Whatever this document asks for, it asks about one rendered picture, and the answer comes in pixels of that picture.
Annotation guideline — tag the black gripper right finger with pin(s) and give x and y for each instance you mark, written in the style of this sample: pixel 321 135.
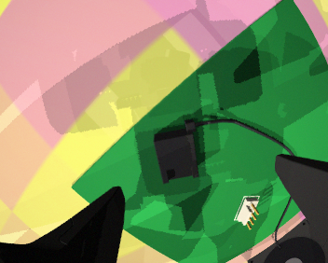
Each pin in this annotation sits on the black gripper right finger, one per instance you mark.
pixel 306 180

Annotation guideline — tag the green circuit board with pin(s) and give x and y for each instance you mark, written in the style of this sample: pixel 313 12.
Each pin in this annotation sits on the green circuit board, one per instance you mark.
pixel 272 77

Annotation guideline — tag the black plug with thin cable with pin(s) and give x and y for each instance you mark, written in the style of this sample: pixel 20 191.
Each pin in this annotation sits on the black plug with thin cable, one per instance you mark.
pixel 176 152

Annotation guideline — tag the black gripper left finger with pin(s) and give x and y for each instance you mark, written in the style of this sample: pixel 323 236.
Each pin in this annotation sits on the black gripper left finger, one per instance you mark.
pixel 91 236

